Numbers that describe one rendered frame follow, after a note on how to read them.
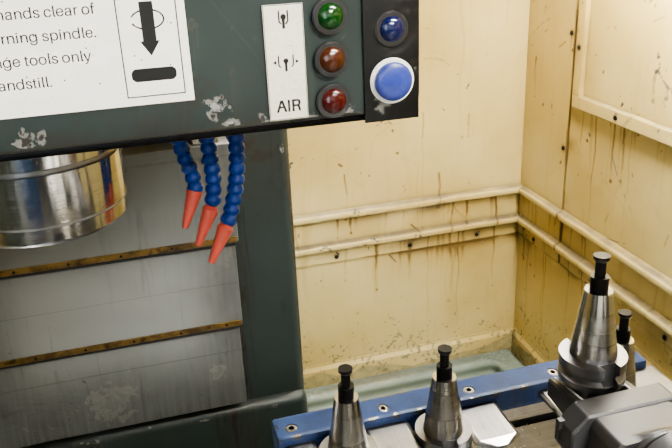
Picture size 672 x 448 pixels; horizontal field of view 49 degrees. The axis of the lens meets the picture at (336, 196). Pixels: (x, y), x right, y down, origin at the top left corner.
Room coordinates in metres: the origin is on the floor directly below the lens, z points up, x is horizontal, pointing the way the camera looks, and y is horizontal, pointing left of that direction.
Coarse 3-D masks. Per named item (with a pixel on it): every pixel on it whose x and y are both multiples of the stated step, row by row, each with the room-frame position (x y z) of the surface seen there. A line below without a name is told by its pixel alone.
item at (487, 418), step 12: (468, 408) 0.71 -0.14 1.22; (480, 408) 0.71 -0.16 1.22; (492, 408) 0.71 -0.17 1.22; (480, 420) 0.69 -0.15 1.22; (492, 420) 0.69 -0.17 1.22; (504, 420) 0.69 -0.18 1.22; (480, 432) 0.67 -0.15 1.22; (492, 432) 0.67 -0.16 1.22; (504, 432) 0.67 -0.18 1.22; (516, 432) 0.67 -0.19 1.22; (480, 444) 0.66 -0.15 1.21; (492, 444) 0.65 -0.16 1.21; (504, 444) 0.65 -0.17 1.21
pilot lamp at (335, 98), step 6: (330, 90) 0.56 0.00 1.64; (336, 90) 0.56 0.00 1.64; (324, 96) 0.55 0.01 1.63; (330, 96) 0.55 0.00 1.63; (336, 96) 0.55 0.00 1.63; (342, 96) 0.56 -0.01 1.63; (324, 102) 0.55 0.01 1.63; (330, 102) 0.55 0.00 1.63; (336, 102) 0.55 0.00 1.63; (342, 102) 0.56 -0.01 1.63; (324, 108) 0.55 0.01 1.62; (330, 108) 0.55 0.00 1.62; (336, 108) 0.55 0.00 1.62; (342, 108) 0.56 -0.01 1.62
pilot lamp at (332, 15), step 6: (324, 6) 0.56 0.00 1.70; (330, 6) 0.56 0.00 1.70; (336, 6) 0.56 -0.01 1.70; (318, 12) 0.55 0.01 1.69; (324, 12) 0.55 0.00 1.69; (330, 12) 0.55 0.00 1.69; (336, 12) 0.56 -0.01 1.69; (342, 12) 0.56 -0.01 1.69; (318, 18) 0.55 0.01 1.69; (324, 18) 0.55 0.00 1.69; (330, 18) 0.55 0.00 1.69; (336, 18) 0.56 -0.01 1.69; (342, 18) 0.56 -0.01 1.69; (324, 24) 0.55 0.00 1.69; (330, 24) 0.55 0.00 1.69; (336, 24) 0.56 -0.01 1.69
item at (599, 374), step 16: (560, 352) 0.61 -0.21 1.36; (624, 352) 0.60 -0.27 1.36; (560, 368) 0.61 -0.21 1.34; (576, 368) 0.58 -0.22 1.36; (592, 368) 0.58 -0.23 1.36; (608, 368) 0.58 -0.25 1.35; (624, 368) 0.58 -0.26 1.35; (576, 384) 0.58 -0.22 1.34; (592, 384) 0.58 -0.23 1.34; (608, 384) 0.58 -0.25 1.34
